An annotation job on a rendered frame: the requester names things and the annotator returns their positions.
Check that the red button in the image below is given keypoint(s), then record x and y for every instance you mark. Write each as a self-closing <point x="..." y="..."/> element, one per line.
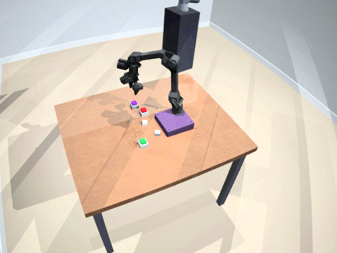
<point x="143" y="112"/>

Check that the green button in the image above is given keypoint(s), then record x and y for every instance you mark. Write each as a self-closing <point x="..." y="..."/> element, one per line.
<point x="142" y="143"/>

